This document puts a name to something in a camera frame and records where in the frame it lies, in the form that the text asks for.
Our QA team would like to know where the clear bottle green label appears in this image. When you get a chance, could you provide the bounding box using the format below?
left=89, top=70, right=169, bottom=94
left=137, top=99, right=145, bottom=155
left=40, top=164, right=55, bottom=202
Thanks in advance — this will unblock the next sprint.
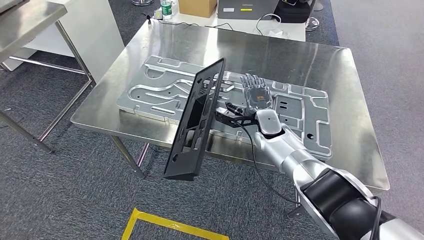
left=160, top=0, right=173, bottom=20

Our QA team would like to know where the thin black desk cable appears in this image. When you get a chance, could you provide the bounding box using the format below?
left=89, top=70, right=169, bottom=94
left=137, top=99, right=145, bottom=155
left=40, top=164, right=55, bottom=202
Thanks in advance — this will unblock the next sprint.
left=140, top=13, right=235, bottom=31

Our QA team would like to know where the cardboard box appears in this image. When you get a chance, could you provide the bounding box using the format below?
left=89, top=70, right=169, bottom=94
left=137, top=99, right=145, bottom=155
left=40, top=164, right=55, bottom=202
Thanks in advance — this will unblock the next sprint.
left=178, top=0, right=218, bottom=18

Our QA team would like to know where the white desk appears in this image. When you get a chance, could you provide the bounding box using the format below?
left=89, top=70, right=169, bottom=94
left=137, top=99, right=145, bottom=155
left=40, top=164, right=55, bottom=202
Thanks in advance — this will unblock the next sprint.
left=153, top=0, right=307, bottom=43

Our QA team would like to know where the stamped sheet metal panel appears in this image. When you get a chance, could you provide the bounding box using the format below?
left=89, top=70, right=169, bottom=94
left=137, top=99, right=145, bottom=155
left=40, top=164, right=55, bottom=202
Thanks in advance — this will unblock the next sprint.
left=116, top=55, right=333, bottom=162

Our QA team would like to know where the stainless steel workbench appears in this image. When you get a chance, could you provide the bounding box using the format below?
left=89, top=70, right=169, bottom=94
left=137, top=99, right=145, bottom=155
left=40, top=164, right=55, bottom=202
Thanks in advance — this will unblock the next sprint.
left=70, top=18, right=391, bottom=219

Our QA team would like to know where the white desk cable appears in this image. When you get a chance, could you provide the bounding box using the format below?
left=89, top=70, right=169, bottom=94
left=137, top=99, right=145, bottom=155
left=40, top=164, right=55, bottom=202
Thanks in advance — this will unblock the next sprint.
left=255, top=13, right=282, bottom=37

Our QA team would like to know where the grey laptop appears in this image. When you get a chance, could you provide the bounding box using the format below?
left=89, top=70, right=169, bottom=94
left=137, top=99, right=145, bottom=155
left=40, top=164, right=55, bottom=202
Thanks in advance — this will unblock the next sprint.
left=217, top=0, right=280, bottom=21

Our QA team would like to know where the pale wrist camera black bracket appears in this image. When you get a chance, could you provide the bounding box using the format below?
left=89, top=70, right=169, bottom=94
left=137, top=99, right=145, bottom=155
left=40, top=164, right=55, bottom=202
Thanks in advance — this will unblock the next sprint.
left=215, top=106, right=259, bottom=129

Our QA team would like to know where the round metal stand base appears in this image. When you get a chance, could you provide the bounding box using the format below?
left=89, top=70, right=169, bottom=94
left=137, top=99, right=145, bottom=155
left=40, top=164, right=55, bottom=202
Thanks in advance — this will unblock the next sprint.
left=304, top=0, right=321, bottom=32

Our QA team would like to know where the stainless steel table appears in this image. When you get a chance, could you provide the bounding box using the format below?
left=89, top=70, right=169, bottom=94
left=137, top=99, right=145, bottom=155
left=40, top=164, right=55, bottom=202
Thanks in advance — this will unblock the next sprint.
left=0, top=0, right=97, bottom=154

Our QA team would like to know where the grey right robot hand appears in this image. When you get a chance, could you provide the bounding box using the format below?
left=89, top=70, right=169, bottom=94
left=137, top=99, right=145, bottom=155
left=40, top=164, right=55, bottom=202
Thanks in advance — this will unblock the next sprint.
left=225, top=73, right=274, bottom=117

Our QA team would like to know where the black bag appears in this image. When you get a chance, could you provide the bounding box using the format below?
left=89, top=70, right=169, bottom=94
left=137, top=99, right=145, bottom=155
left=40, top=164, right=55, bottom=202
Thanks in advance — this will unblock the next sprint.
left=274, top=0, right=312, bottom=24

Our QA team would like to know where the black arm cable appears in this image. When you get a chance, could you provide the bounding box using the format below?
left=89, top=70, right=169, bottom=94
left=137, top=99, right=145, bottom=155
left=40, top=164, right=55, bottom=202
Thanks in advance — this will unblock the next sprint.
left=232, top=120, right=384, bottom=240

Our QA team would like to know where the black plastic panel part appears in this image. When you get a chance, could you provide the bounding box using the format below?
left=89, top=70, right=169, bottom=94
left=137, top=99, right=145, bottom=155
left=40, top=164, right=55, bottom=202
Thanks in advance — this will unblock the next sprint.
left=162, top=57, right=227, bottom=182

